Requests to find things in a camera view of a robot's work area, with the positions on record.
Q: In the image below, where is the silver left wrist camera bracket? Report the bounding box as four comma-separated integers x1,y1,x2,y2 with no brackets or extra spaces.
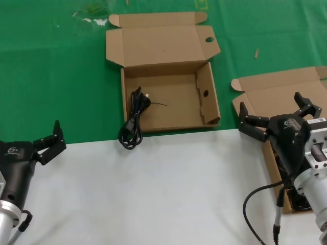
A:
0,170,6,197

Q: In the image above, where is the white table sheet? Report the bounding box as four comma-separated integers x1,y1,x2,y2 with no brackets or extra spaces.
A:
0,127,327,245

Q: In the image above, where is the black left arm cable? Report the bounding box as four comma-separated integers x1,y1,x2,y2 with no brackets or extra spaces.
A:
9,209,33,245

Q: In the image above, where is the green table cloth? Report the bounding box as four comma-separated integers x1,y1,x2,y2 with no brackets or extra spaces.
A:
0,0,327,145

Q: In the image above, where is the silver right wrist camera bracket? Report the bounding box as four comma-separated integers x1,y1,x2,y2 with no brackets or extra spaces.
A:
303,116,327,171

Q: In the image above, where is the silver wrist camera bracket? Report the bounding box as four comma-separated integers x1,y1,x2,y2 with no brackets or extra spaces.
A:
303,116,327,171
0,170,6,197

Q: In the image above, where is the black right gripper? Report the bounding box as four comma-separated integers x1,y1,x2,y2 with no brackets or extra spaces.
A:
239,92,322,180

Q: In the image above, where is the right arm cable silver plug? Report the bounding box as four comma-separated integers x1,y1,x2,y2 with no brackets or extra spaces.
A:
272,187,286,245

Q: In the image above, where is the cardboard box holding cables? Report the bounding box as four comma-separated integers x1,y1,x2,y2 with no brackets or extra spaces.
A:
230,65,327,214

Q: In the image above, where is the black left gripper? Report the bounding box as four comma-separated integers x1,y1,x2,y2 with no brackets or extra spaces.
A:
0,119,67,209

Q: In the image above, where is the pile of black power cables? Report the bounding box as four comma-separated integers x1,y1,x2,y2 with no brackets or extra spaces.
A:
274,148,314,211

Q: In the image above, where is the black power cable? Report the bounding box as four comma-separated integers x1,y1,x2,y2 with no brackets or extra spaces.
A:
118,86,169,151

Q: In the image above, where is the black looped right arm cable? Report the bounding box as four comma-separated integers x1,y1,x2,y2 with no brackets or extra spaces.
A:
242,180,292,245

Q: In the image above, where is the cardboard box with round holes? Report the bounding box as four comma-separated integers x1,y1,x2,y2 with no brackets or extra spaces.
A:
105,12,222,135

